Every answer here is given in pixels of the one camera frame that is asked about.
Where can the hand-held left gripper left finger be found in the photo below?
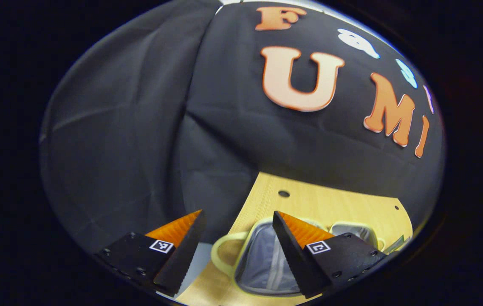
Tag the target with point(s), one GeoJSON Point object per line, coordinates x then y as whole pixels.
{"type": "Point", "coordinates": [188, 255]}

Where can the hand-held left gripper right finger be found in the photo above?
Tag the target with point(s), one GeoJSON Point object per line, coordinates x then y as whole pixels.
{"type": "Point", "coordinates": [290, 255]}

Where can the green-ended skin care tube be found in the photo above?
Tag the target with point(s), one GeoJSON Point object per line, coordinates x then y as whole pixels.
{"type": "Point", "coordinates": [396, 245]}

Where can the black backdrop cloth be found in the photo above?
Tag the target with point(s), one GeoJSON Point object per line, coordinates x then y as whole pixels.
{"type": "Point", "coordinates": [139, 127]}

